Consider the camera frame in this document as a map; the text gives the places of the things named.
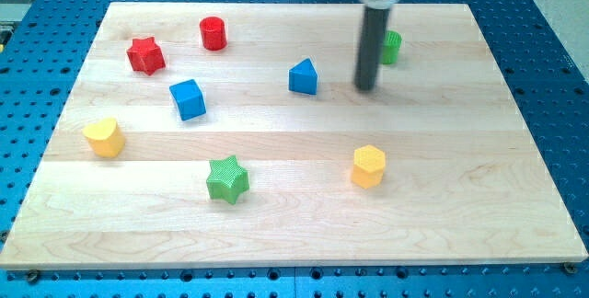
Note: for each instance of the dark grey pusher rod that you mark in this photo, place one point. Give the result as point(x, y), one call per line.
point(373, 32)

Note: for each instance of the green cylinder block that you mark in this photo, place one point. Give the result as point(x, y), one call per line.
point(391, 46)

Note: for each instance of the yellow hexagon block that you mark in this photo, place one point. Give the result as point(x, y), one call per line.
point(369, 164)

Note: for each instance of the blue triangle block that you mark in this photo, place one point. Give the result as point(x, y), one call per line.
point(303, 78)

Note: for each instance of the red cylinder block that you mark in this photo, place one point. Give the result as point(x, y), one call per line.
point(213, 33)

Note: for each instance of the blue cube block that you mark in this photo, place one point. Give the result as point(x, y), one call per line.
point(188, 99)

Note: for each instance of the wooden board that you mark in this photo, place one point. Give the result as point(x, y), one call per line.
point(464, 181)

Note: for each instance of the green star block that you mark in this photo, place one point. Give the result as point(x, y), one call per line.
point(227, 179)

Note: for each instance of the red star block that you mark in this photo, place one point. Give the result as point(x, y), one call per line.
point(146, 56)

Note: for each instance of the yellow heart block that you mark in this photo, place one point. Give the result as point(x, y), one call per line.
point(105, 137)

